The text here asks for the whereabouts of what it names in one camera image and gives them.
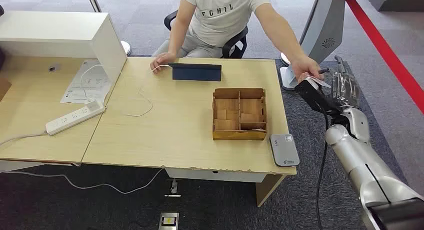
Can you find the white charger plug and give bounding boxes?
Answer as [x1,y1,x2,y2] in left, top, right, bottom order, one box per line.
[86,99,104,111]

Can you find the printed paper sheet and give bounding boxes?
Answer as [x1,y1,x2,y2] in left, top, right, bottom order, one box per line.
[60,59,114,105]

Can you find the white desk shelf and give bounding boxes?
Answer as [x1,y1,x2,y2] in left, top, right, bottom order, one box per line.
[0,11,128,86]

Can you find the white power strip cord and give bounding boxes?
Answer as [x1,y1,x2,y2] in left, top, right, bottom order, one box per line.
[0,131,48,147]

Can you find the black office chair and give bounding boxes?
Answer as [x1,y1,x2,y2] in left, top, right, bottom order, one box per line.
[163,10,249,59]

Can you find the dark grey floor mat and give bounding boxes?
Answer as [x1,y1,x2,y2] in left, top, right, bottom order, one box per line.
[0,59,412,230]

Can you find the wooden compartment box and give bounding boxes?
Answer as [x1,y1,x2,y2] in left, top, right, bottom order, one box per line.
[211,87,268,141]

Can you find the grey card reader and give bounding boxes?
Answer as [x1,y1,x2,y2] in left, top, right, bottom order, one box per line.
[269,133,301,167]

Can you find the person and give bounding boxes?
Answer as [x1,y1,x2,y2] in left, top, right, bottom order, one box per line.
[149,0,326,84]

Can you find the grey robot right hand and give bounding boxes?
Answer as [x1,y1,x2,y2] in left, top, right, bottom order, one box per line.
[317,55,362,110]

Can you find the white floor cable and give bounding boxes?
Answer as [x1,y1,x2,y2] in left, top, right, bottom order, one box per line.
[0,168,166,195]

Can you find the person's left hand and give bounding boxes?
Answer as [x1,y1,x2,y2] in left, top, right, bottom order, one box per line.
[291,56,325,84]

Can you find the metal pole with round base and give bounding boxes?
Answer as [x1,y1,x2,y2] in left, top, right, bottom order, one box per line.
[84,0,132,57]

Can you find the light wood desk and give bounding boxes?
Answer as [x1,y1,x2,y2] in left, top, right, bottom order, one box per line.
[81,57,298,208]
[0,54,128,172]

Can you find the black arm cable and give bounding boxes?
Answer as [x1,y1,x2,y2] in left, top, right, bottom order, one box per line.
[314,102,330,230]

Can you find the silver floor socket box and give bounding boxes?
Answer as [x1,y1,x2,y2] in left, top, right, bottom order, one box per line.
[157,211,180,230]

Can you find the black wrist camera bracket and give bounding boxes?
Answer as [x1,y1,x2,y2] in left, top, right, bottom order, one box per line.
[294,77,343,116]

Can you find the brown cardboard piece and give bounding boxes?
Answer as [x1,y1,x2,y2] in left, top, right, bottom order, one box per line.
[0,76,12,101]

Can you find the person's right hand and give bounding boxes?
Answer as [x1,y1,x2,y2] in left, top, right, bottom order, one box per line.
[149,52,178,73]

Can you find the dark blue tablet case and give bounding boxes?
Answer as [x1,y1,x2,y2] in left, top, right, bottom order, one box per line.
[168,63,223,82]

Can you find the white power strip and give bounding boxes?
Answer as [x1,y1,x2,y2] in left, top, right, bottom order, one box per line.
[45,99,107,136]

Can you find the floor outlet plug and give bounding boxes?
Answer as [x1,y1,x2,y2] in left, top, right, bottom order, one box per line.
[164,178,182,198]

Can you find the dark platform with light strip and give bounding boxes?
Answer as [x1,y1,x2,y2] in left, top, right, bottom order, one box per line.
[364,0,424,13]

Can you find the thin white charging cable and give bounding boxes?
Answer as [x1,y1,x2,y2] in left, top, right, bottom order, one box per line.
[80,64,172,118]

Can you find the silver kiosk stand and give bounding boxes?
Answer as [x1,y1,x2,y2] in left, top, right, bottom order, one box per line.
[279,0,372,90]

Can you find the white ID card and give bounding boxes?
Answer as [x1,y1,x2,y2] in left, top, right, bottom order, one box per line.
[306,76,333,89]

